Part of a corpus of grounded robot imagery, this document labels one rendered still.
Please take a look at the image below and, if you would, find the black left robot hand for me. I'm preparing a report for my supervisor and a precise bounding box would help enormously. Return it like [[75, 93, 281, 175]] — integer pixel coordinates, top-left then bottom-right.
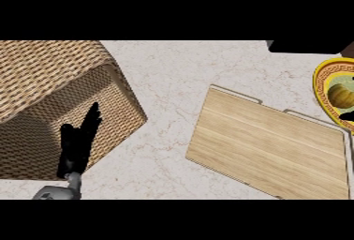
[[54, 101, 103, 180]]

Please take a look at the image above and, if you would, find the pale wooden tray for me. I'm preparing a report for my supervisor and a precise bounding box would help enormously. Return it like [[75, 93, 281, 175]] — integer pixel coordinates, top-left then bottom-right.
[[184, 83, 354, 201]]

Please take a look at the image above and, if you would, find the woven wicker basket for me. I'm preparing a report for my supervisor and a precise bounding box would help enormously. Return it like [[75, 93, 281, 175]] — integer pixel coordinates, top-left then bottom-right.
[[0, 40, 149, 181]]

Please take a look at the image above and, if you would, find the yellow patterned plate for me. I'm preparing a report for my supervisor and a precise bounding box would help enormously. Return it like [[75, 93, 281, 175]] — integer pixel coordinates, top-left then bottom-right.
[[312, 56, 354, 136]]

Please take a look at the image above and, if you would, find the black appliance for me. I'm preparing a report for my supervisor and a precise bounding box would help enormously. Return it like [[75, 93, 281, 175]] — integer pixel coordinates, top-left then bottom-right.
[[265, 40, 354, 55]]

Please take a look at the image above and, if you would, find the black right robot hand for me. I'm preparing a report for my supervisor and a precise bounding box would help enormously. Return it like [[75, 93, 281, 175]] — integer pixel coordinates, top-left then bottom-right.
[[339, 111, 354, 123]]

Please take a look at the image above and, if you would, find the yellow-orange squash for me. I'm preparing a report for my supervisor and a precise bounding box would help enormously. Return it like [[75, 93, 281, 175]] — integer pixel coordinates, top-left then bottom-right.
[[326, 82, 354, 108]]

